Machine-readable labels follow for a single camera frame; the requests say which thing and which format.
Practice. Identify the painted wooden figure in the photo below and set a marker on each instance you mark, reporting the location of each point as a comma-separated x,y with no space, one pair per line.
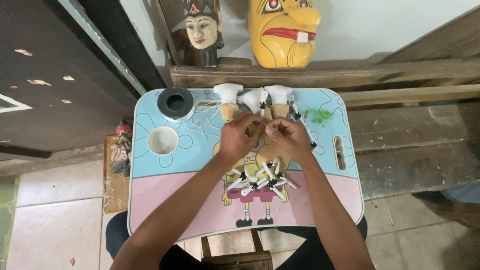
121,150

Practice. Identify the wooden steps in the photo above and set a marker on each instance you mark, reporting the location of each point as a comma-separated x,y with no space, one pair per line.
412,142

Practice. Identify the paint-stained wooden board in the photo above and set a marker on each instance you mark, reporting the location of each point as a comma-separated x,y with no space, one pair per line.
114,187

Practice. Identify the yellow wooden mask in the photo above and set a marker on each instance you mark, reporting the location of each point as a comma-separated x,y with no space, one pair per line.
283,33

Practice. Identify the white puppet torso with arm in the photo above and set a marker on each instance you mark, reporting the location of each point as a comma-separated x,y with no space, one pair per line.
252,99

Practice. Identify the black door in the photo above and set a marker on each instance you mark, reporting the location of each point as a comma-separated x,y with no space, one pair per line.
56,75

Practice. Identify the person's right hand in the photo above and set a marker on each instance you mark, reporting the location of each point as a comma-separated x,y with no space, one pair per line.
292,140

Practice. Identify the pile of white puppet arms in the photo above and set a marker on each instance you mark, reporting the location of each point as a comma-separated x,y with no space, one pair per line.
262,180

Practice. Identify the black tape roll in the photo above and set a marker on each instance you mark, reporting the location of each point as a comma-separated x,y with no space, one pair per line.
175,103

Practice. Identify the blue cloth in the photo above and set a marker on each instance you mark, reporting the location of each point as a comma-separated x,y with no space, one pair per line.
463,193

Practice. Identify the person's left hand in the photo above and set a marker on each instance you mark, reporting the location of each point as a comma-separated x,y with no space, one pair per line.
234,138

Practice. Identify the white thread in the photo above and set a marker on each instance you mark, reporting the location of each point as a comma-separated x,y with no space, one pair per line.
215,105

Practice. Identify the white round cup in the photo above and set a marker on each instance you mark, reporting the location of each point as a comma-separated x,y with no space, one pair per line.
162,140

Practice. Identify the person's black trousers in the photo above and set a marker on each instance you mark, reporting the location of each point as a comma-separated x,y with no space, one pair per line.
120,240

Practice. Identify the wooden shelf plank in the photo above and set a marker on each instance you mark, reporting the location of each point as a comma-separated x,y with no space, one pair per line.
337,71

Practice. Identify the white puppet torso wooden base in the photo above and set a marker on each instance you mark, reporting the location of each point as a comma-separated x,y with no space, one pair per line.
228,98
278,98

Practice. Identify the cartoon print lap table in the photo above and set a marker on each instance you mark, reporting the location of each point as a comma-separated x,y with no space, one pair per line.
180,202

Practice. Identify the carved wooden puppet head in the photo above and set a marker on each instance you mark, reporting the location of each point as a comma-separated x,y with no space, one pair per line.
202,32

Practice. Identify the person's left fingers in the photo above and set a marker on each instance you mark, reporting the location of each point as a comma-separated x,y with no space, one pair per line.
250,122

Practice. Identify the person's right fingers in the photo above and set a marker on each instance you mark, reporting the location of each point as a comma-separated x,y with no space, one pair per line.
276,129

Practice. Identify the wooden stool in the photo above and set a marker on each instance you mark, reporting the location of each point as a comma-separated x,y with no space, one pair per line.
236,260

